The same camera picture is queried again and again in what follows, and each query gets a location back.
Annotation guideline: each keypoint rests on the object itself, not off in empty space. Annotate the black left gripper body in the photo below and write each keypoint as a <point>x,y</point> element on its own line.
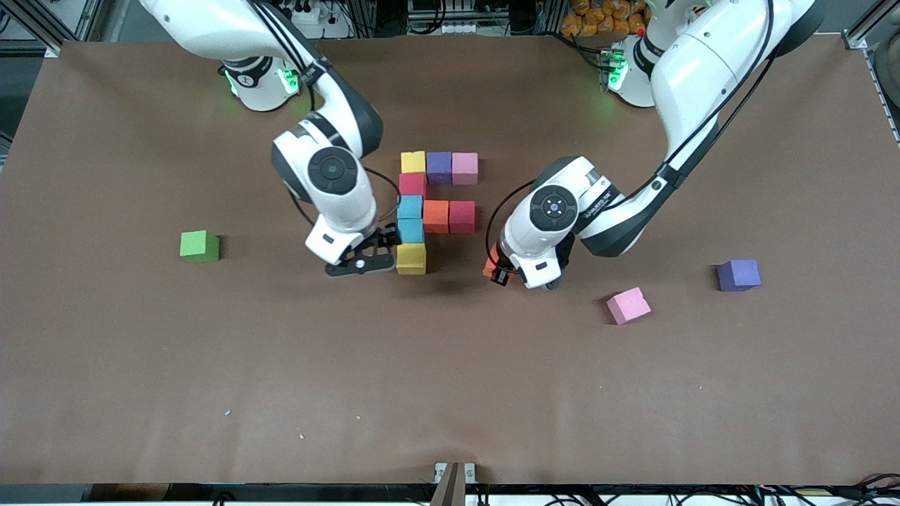
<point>500,273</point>

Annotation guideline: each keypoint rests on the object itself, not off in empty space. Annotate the orange foam cube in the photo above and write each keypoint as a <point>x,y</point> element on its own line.
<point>489,266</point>
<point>436,216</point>

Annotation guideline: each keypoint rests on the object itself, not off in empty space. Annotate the cyan foam cube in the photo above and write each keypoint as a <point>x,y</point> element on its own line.
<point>410,208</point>
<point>410,232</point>

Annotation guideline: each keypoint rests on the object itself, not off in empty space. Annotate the yellow foam cube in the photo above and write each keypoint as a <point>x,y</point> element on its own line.
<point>411,260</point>
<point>413,162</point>

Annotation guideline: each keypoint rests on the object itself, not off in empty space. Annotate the red foam cube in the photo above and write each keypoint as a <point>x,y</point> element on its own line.
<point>413,185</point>
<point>462,216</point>

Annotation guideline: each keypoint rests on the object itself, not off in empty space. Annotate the purple foam cube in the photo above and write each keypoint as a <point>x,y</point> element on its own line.
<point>738,274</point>
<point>439,167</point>

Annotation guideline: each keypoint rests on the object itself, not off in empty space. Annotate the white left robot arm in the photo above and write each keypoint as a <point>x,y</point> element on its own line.
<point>703,63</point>

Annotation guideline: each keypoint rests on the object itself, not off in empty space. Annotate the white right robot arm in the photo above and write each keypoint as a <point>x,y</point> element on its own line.
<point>348,211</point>

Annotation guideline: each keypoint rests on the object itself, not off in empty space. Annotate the paper table cover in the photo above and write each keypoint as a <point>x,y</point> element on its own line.
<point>450,386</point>

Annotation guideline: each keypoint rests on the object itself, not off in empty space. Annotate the pink foam cube with notch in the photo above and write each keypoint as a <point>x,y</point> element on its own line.
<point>628,306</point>

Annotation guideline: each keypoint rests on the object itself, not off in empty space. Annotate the green foam cube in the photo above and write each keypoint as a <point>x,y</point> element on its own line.
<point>200,246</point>

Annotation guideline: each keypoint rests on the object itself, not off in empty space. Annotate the white power strip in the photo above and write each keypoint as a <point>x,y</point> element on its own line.
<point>309,14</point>
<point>460,28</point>

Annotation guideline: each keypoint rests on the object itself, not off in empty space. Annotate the net bag of oranges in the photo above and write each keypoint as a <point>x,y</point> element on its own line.
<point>605,17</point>

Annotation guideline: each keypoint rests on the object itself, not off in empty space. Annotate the grey metal clamp bracket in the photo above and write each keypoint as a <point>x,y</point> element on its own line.
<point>455,481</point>

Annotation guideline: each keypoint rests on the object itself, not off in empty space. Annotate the aluminium frame post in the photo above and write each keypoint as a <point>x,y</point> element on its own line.
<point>861,31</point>
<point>88,17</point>

